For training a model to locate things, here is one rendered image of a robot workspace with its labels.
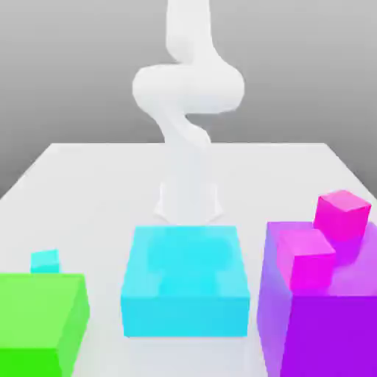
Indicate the large cyan box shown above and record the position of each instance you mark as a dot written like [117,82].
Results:
[185,294]

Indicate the large green box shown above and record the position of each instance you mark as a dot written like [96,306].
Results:
[35,312]

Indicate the small magenta cube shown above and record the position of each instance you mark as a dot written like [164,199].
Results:
[309,262]
[341,215]

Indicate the small cyan cube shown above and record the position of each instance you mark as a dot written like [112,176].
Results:
[44,261]

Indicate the large purple box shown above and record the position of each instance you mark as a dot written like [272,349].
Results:
[330,330]

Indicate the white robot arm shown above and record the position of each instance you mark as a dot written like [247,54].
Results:
[188,88]

